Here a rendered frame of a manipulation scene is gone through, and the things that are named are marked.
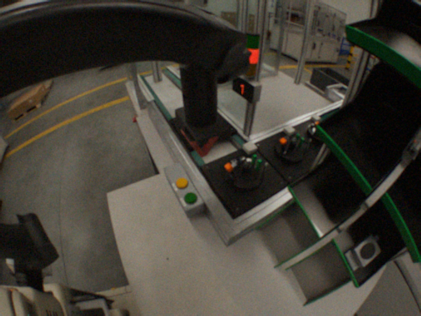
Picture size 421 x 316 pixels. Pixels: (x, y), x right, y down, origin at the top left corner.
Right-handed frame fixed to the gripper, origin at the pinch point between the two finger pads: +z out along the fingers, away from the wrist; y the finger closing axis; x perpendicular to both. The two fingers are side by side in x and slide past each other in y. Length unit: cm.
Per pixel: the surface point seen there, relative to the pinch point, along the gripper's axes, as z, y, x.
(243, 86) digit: 2.5, 23.7, -28.4
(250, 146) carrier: 24.9, 14.8, -28.1
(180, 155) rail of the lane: 27.5, 26.9, -2.3
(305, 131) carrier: 28, 11, -62
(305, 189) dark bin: 3.3, -17.5, -15.2
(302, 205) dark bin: 4.2, -19.7, -12.6
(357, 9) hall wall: -154, 393, -1095
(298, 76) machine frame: 32, 66, -125
